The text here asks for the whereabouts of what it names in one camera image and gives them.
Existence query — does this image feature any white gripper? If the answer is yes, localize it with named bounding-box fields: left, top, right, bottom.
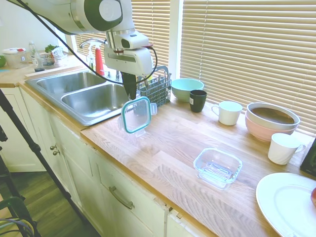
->
left=103, top=46, right=154, bottom=100

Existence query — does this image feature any clear lid with teal seal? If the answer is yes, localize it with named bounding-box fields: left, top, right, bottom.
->
left=118, top=96, right=158, bottom=137

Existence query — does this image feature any clear storage tub white lid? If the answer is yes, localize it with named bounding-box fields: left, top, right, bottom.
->
left=2, top=47, right=29, bottom=70

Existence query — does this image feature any clear glass food container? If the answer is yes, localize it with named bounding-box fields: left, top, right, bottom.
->
left=193, top=147, right=243, bottom=191

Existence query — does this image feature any grey plastic cutlery basket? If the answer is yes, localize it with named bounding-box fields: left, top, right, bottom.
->
left=135, top=65, right=172, bottom=109

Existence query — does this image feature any red spray bottle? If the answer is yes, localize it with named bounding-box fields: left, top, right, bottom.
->
left=94, top=46, right=106, bottom=76

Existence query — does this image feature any clear spray bottle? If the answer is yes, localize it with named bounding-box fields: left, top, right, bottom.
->
left=86, top=41, right=97, bottom=74

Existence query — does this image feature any stainless steel double sink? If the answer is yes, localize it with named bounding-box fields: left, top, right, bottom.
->
left=24, top=71, right=135, bottom=127

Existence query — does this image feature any mint green bowl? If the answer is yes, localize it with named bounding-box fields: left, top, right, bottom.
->
left=170, top=78, right=205, bottom=103

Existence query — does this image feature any chrome kitchen faucet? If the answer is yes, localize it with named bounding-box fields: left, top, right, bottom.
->
left=79, top=38, right=122, bottom=82

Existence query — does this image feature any narrow beige window blind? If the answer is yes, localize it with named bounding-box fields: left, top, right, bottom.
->
left=74, top=0, right=171, bottom=73

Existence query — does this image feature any dark green mug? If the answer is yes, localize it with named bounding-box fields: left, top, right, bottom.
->
left=189, top=89, right=208, bottom=114

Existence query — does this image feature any white base cabinet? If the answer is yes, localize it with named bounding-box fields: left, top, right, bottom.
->
left=0, top=82, right=223, bottom=237

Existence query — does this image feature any wide white mug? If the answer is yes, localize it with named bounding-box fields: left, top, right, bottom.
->
left=211, top=100, right=243, bottom=126

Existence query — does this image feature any black tripod stand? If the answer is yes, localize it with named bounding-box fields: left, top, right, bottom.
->
left=0, top=88, right=86, bottom=237

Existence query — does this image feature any wide beige window blind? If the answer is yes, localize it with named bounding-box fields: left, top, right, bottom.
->
left=180, top=0, right=316, bottom=136

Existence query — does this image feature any pink bowl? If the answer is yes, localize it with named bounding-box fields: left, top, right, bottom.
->
left=244, top=112, right=301, bottom=143

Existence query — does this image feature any grey bowl with brown inside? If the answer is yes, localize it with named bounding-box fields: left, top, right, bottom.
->
left=246, top=102, right=301, bottom=132

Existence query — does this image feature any tall white cup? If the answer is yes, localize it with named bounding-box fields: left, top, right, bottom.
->
left=267, top=133, right=307, bottom=165

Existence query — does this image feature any green metal clamp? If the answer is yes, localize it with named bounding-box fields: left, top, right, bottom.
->
left=0, top=196, right=33, bottom=237

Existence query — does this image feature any white dinner plate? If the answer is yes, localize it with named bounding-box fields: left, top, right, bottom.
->
left=255, top=172, right=316, bottom=237

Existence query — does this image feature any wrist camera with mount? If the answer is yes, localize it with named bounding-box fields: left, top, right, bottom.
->
left=114, top=33, right=154, bottom=50

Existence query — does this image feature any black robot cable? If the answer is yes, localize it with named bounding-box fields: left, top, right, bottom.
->
left=14, top=0, right=159, bottom=86

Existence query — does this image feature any metal bar drawer handle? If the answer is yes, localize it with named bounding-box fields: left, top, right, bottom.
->
left=108, top=186, right=135, bottom=210

